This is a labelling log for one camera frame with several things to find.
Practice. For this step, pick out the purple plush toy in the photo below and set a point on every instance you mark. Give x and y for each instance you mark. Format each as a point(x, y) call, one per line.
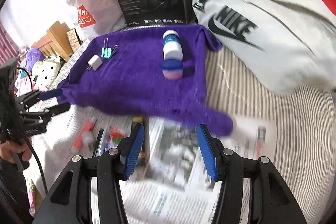
point(33, 55)

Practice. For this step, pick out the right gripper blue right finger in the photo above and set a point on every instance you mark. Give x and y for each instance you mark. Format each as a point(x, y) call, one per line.
point(211, 151)

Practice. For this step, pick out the wooden headboard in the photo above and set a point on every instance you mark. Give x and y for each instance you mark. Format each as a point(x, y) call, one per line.
point(55, 42)

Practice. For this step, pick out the brown patterned box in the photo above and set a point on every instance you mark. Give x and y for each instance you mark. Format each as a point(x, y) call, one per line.
point(74, 40)

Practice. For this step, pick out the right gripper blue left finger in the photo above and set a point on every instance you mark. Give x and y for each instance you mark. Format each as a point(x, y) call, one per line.
point(129, 151)

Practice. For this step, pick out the teal binder clip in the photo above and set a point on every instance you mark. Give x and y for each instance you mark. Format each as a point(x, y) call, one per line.
point(106, 51)

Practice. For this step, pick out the striped bed sheet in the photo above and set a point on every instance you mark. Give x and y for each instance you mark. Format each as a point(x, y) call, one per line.
point(296, 131)

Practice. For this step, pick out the newspaper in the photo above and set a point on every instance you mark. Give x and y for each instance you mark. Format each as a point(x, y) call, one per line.
point(171, 187)

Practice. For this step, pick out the left hand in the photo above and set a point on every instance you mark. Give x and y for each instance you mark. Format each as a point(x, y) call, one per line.
point(10, 147)

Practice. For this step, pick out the white charger plug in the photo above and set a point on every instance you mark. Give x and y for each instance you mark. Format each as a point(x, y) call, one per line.
point(94, 63)

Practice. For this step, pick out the white spotted plush toy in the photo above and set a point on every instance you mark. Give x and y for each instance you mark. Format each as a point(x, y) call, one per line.
point(45, 72)

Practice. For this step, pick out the blue pink round container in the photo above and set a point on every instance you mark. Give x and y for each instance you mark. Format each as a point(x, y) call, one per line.
point(172, 69)

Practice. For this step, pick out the black gold battery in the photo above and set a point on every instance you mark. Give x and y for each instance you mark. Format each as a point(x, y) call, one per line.
point(141, 136)

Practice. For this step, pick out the white blue pill bottle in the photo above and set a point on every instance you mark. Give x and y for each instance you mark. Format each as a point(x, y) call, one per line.
point(172, 48)

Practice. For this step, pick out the purple towel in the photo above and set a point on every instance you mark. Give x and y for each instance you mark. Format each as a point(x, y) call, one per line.
point(132, 81)

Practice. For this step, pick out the grey Nike bag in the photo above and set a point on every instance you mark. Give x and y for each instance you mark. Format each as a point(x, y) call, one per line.
point(285, 43)

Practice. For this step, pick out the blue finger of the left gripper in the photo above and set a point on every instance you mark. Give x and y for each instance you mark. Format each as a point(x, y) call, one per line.
point(57, 109)
point(50, 94)

